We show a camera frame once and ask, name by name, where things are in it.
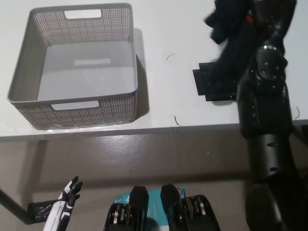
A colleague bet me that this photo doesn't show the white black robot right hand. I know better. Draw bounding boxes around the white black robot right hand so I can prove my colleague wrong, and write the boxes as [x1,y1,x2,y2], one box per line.
[243,0,260,27]

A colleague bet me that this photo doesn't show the black floor tape patch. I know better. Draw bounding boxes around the black floor tape patch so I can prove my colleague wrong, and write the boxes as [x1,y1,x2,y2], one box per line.
[27,199,61,225]

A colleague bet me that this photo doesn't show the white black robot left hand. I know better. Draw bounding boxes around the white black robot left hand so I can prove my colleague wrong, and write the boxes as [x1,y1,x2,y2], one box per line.
[43,175,83,231]

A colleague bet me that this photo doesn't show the black tape patch on table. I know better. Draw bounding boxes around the black tape patch on table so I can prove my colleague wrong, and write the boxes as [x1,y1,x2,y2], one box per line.
[192,62,239,102]

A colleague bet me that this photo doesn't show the grey perforated plastic basket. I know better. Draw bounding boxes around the grey perforated plastic basket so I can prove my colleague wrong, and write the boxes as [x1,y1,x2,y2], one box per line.
[7,2,139,130]

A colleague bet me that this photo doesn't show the black t-shirt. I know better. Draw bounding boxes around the black t-shirt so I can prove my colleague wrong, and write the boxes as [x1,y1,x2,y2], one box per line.
[204,0,258,81]

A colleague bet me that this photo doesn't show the black ribbed robot torso block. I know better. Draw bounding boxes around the black ribbed robot torso block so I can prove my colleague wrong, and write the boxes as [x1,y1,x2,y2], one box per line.
[160,184,219,231]
[103,185,150,231]

